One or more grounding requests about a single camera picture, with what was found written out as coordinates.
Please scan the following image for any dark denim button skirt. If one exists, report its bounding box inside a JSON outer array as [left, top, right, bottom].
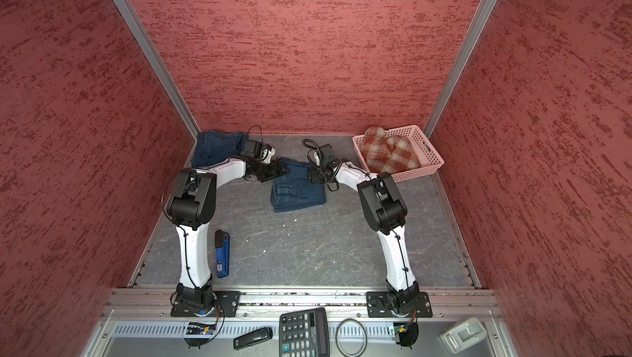
[[191, 130, 249, 168]]

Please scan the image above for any red cloth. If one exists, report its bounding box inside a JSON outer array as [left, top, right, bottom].
[[360, 126, 421, 174]]

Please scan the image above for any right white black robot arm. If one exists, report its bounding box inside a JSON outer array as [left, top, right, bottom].
[[308, 161, 421, 317]]

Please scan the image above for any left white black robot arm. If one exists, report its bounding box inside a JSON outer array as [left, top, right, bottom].
[[164, 157, 290, 318]]

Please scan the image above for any pink perforated plastic basket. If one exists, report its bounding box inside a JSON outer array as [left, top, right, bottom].
[[352, 125, 444, 182]]

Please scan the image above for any black calculator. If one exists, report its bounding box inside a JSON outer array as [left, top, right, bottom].
[[279, 307, 330, 357]]

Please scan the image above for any left circuit board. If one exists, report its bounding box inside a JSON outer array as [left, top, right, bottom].
[[185, 322, 217, 337]]

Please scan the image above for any circuit board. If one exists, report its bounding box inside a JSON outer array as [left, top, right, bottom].
[[393, 322, 419, 348], [185, 322, 217, 337]]

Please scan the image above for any right circuit board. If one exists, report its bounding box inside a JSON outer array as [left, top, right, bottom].
[[393, 322, 419, 348]]

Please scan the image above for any grey white box device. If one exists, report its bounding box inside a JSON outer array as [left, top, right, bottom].
[[439, 318, 488, 355]]

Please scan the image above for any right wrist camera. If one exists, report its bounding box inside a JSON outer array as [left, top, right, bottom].
[[318, 144, 338, 167]]

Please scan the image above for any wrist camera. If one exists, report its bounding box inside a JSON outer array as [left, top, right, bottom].
[[318, 144, 338, 167], [240, 140, 276, 164]]

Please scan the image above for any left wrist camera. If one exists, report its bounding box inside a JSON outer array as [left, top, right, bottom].
[[240, 140, 276, 164]]

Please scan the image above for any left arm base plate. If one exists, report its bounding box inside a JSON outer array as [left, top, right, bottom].
[[170, 291, 241, 319]]

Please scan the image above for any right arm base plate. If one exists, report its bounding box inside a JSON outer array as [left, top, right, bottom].
[[365, 290, 434, 319]]

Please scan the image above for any black cable loop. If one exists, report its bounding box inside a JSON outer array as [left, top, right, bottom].
[[335, 318, 369, 357]]

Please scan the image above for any aluminium front rail frame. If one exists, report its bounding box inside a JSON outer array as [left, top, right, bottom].
[[83, 286, 517, 356]]

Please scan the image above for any left aluminium corner post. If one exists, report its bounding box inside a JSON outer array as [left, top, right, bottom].
[[113, 0, 201, 139]]

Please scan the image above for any aluminium corner post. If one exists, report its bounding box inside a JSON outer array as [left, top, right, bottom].
[[423, 0, 498, 138], [113, 0, 201, 139]]

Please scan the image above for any right aluminium corner post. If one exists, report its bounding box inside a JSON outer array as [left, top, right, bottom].
[[423, 0, 498, 138]]

